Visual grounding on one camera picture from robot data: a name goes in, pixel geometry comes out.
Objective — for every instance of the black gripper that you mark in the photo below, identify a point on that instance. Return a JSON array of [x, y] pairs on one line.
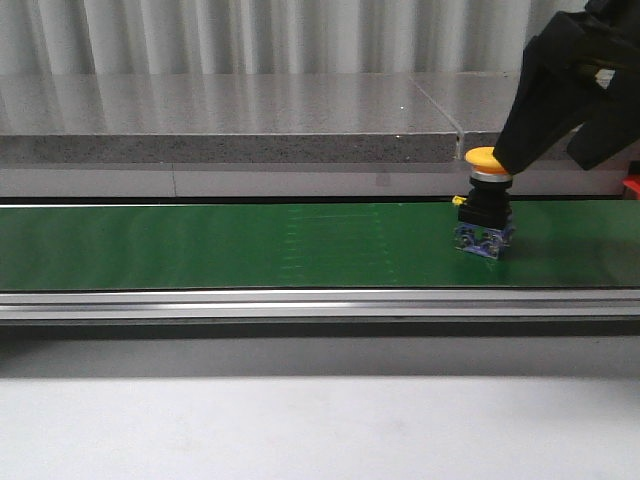
[[554, 96]]

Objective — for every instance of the yellow mushroom push button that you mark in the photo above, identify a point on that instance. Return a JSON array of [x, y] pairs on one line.
[[485, 221]]

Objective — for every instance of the red plastic tray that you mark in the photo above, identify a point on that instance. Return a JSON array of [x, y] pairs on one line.
[[631, 187]]

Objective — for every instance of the green conveyor belt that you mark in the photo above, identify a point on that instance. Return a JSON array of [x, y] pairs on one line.
[[583, 243]]

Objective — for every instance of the grey stone slab left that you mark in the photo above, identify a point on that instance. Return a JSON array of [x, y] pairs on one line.
[[221, 119]]

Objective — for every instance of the white pleated curtain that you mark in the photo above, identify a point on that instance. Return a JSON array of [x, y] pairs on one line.
[[260, 37]]

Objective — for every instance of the aluminium conveyor side rail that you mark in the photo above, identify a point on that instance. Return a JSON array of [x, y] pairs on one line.
[[303, 306]]

